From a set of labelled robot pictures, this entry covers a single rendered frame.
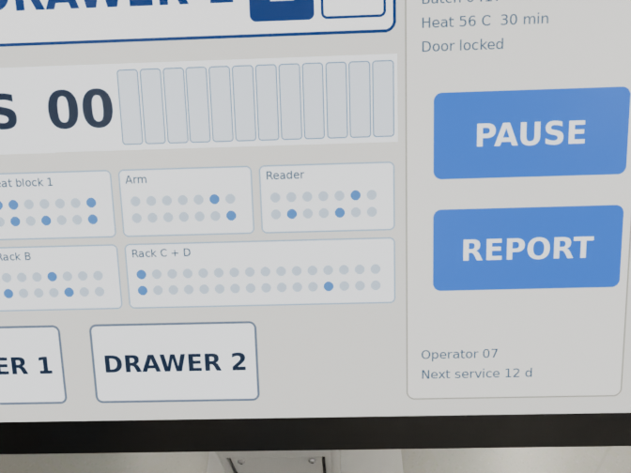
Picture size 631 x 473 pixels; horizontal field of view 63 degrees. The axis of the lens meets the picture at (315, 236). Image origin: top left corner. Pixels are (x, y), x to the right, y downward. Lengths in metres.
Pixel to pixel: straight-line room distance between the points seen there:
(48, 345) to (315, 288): 0.15
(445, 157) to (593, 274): 0.10
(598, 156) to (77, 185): 0.27
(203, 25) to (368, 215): 0.13
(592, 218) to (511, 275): 0.05
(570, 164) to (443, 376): 0.13
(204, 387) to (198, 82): 0.17
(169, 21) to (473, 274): 0.21
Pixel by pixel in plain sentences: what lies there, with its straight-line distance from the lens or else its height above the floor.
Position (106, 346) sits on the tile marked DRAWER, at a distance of 0.32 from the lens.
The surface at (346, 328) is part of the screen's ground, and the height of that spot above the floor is 1.02.
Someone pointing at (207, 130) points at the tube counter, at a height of 1.10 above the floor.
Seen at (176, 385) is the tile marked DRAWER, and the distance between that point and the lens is 0.31.
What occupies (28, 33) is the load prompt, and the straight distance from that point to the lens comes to 0.32.
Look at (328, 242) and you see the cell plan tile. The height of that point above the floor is 1.05.
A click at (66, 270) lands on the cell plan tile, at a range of 0.31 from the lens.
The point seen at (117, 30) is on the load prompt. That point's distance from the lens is 0.30.
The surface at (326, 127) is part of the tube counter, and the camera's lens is 0.27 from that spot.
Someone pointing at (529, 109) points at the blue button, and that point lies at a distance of 0.29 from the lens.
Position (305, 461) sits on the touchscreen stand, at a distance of 0.70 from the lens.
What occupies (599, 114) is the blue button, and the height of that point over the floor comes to 1.10.
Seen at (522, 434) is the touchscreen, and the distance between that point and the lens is 0.33.
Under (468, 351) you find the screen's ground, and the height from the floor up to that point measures 1.01.
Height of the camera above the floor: 1.26
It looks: 48 degrees down
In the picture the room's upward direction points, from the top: 3 degrees counter-clockwise
